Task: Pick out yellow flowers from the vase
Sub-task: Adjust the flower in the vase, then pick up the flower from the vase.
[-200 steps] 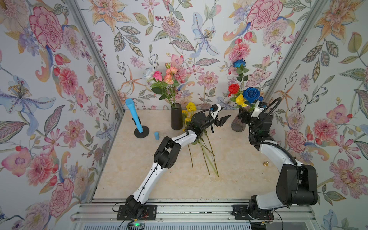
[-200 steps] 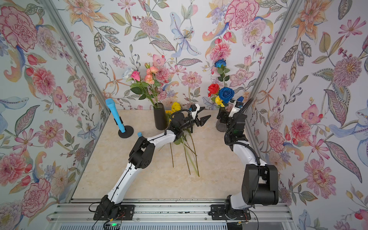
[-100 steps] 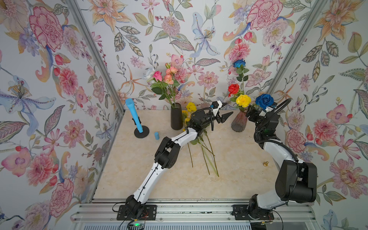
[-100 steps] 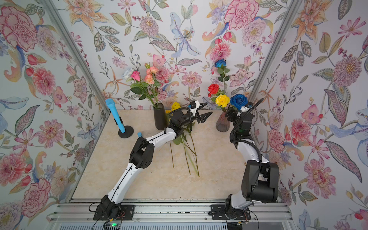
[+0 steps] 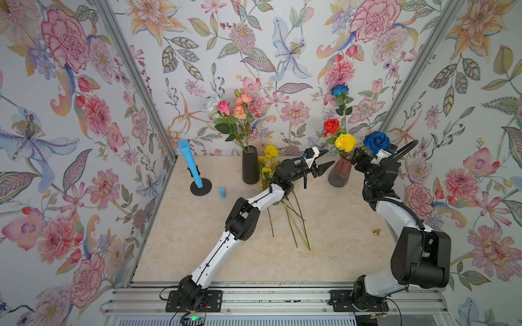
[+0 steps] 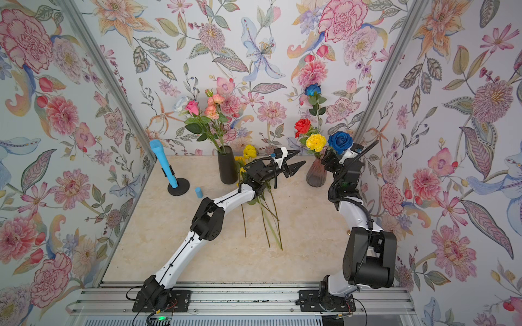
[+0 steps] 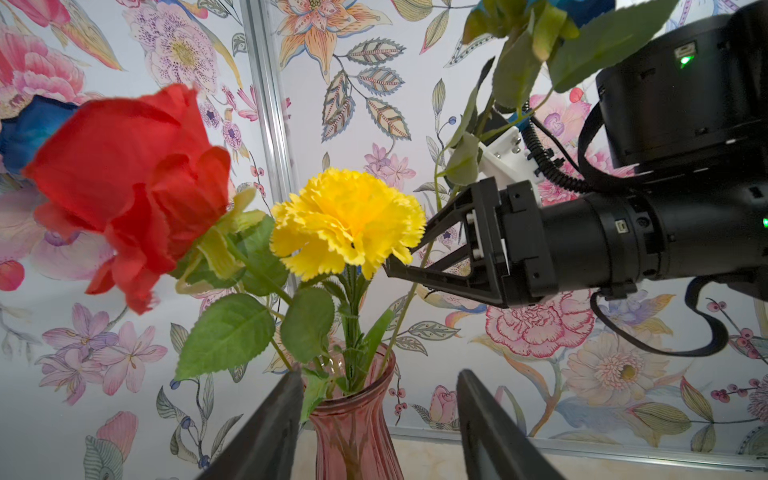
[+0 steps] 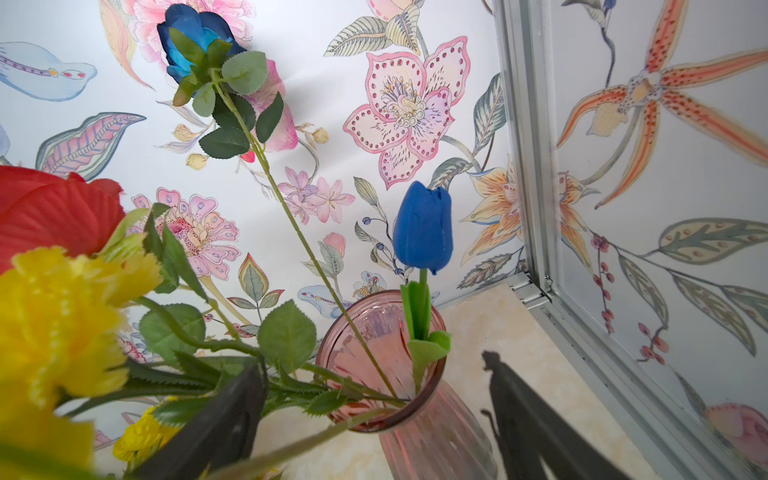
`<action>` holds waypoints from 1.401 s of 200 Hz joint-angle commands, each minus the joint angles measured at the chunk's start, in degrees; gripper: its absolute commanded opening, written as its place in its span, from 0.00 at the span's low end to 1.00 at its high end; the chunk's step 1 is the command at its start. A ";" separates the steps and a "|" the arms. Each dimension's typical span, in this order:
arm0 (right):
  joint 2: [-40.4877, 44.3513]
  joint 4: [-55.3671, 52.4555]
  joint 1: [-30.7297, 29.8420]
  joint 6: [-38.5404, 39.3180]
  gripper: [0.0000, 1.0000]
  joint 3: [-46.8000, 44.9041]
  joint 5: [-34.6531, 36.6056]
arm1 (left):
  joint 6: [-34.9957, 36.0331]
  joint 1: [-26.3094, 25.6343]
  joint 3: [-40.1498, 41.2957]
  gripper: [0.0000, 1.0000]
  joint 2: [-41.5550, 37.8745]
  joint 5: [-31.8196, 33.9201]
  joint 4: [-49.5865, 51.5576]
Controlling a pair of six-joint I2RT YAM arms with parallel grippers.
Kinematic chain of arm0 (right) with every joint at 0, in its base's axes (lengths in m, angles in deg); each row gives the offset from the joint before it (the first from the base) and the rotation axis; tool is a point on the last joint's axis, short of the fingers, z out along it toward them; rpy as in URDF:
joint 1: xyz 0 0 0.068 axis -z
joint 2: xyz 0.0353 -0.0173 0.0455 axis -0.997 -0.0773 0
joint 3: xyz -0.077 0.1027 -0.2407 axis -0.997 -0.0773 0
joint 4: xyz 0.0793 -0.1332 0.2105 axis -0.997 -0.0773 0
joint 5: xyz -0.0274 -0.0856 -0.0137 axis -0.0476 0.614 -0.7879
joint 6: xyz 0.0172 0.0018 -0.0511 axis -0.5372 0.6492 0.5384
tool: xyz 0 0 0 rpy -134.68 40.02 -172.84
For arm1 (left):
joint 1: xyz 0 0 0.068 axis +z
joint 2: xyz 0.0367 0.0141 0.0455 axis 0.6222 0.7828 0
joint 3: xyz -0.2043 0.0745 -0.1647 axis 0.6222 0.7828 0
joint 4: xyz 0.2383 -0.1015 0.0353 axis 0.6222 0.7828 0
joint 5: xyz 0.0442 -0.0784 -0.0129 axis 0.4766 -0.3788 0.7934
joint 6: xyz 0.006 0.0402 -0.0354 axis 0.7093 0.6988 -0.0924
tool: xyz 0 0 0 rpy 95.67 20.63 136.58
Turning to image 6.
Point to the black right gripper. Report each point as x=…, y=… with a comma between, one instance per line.
x=355, y=164

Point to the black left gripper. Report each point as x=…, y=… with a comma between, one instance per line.
x=275, y=169

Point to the small yellow flower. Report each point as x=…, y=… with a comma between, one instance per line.
x=316, y=142

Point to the large blue rose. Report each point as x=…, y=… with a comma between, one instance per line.
x=340, y=142

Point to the orange yellow sunflower vase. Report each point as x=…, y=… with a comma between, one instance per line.
x=240, y=162

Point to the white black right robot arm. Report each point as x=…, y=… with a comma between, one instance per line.
x=369, y=256

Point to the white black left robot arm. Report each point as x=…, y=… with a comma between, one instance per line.
x=208, y=222

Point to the brown glass vase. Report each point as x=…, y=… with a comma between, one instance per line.
x=316, y=176

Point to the black cylindrical vase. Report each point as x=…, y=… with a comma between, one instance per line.
x=227, y=165

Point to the peach pink flowers cluster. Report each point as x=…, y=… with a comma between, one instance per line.
x=212, y=110

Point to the red rose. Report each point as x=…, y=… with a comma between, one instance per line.
x=302, y=127

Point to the small tall blue rose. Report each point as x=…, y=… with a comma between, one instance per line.
x=313, y=90

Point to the small blue cylinder cap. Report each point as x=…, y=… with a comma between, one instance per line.
x=199, y=192

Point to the black microphone stand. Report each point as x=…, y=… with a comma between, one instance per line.
x=179, y=186

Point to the pink rose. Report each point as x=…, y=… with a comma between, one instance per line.
x=193, y=108

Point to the blue toy microphone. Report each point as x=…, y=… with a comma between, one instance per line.
x=158, y=149

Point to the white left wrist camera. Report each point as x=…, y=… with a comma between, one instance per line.
x=279, y=155

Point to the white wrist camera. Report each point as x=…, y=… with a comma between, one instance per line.
x=352, y=152
x=279, y=155

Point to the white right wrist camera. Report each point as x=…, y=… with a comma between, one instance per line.
x=352, y=152

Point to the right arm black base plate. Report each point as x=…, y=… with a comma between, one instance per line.
x=312, y=301

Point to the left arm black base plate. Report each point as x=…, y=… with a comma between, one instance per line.
x=168, y=301

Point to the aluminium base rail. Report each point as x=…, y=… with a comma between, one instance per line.
x=240, y=304

